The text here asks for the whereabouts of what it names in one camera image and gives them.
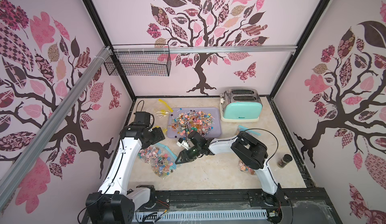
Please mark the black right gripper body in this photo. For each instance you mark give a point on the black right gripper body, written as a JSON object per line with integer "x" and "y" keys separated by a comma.
{"x": 191, "y": 151}

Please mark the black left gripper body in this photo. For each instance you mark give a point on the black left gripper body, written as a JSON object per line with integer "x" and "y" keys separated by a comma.
{"x": 153, "y": 136}

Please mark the yellow-zip candy bag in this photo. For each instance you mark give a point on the yellow-zip candy bag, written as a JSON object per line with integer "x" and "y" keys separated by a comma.
{"x": 162, "y": 107}
{"x": 161, "y": 119}

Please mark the purple plastic tray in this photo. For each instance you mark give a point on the purple plastic tray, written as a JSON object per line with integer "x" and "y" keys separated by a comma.
{"x": 214, "y": 133}

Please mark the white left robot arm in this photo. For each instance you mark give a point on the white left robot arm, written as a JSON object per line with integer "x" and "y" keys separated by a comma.
{"x": 114, "y": 202}

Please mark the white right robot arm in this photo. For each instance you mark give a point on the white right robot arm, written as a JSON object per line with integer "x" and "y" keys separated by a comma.
{"x": 251, "y": 151}

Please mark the blue-zip candy bag far left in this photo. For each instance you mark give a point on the blue-zip candy bag far left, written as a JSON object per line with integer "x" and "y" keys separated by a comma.
{"x": 151, "y": 155}

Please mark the blue-zip candy bag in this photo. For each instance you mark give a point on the blue-zip candy bag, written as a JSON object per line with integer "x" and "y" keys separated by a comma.
{"x": 250, "y": 131}
{"x": 151, "y": 155}
{"x": 245, "y": 168}
{"x": 163, "y": 161}

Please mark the blue-zip candy bag front left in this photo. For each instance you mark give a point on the blue-zip candy bag front left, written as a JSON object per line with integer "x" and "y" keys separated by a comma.
{"x": 163, "y": 161}

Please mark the blue-zip candy bag back right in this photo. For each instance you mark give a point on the blue-zip candy bag back right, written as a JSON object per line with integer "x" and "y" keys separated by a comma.
{"x": 250, "y": 131}

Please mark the blue-zip candy bag front right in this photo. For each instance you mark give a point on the blue-zip candy bag front right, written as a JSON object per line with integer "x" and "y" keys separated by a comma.
{"x": 245, "y": 168}

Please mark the loose candy pile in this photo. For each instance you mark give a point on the loose candy pile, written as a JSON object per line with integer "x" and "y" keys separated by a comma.
{"x": 186, "y": 122}

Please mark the mint green toaster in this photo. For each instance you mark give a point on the mint green toaster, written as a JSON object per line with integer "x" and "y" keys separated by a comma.
{"x": 240, "y": 105}

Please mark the black wire basket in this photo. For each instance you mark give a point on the black wire basket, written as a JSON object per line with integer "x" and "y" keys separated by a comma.
{"x": 139, "y": 60}

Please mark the white slotted cable duct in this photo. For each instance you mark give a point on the white slotted cable duct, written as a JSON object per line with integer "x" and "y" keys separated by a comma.
{"x": 175, "y": 217}

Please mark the aluminium rail back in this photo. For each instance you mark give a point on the aluminium rail back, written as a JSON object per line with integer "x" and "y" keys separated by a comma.
{"x": 186, "y": 50}

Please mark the aluminium rail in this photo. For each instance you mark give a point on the aluminium rail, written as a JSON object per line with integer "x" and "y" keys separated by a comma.
{"x": 186, "y": 50}
{"x": 17, "y": 172}

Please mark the aluminium rail left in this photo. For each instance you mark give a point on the aluminium rail left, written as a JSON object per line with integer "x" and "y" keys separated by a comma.
{"x": 17, "y": 172}

